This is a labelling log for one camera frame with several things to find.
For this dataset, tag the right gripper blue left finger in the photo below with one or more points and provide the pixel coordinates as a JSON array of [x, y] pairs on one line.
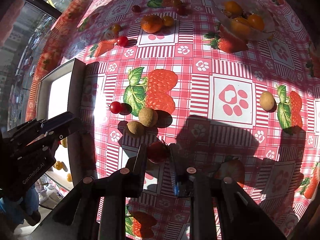
[[137, 168]]

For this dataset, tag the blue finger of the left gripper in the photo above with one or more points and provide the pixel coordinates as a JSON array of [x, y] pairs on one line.
[[59, 124]]

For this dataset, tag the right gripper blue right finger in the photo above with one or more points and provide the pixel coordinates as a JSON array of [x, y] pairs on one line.
[[178, 172]]

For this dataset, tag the red cherry tomato with stem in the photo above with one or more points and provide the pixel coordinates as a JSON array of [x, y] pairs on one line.
[[158, 152]]

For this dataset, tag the tan longan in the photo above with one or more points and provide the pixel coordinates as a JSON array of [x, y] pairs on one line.
[[148, 117], [135, 129], [267, 101]]

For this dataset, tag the orange cherry tomato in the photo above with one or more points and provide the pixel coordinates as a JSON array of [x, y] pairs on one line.
[[58, 165]]

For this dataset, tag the small mandarin orange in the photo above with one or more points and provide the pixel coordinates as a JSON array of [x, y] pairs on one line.
[[233, 169]]

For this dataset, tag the white plastic tray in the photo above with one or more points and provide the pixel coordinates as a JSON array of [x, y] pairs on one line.
[[58, 103]]

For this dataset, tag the red checkered strawberry tablecloth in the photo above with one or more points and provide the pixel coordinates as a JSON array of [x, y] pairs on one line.
[[205, 84]]

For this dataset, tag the red cherry tomato mid left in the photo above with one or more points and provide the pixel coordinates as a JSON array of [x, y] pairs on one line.
[[122, 41]]

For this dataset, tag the yellow tomato on strawberry print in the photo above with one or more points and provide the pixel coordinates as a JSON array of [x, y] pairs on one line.
[[116, 28]]

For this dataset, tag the large mandarin orange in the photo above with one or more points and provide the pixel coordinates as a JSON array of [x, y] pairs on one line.
[[151, 24]]

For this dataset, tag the dark red cherry tomato far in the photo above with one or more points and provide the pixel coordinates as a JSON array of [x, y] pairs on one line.
[[136, 9]]

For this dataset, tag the orange tomato in bowl front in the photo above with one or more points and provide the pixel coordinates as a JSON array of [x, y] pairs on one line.
[[240, 26]]

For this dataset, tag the orange tomato in bowl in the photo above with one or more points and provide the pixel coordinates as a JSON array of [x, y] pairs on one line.
[[256, 22], [233, 8], [240, 26]]

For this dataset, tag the dark red tomato far right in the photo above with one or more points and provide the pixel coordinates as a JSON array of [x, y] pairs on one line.
[[182, 10]]

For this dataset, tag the yellow tomato far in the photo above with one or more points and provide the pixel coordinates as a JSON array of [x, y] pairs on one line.
[[176, 3]]

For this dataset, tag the orange tomato in bowl right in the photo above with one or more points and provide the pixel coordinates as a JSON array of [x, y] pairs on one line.
[[256, 22]]

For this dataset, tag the clear glass fruit bowl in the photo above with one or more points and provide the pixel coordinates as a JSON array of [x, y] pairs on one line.
[[249, 7]]

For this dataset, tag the orange tomato in bowl left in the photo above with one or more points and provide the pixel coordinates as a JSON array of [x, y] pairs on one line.
[[233, 8]]

